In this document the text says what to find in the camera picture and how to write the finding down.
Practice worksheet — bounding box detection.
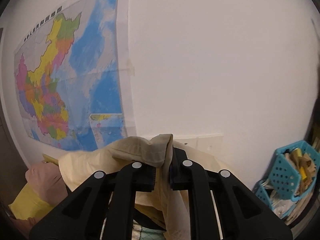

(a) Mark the colourful wall map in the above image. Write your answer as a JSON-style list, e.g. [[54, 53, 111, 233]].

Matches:
[[14, 0, 136, 151]]

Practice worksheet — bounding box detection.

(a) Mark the cream yellow shirt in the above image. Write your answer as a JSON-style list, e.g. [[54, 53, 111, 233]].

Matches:
[[58, 134, 229, 239]]

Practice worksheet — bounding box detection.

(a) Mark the folded pink garment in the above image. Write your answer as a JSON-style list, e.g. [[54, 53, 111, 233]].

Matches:
[[10, 160, 72, 230]]

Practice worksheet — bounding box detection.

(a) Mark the yellow pillow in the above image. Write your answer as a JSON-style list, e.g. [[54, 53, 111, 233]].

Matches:
[[8, 154, 61, 221]]

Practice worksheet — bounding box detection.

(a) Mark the white wall socket panel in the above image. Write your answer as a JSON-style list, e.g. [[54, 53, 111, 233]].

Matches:
[[174, 137, 198, 148]]

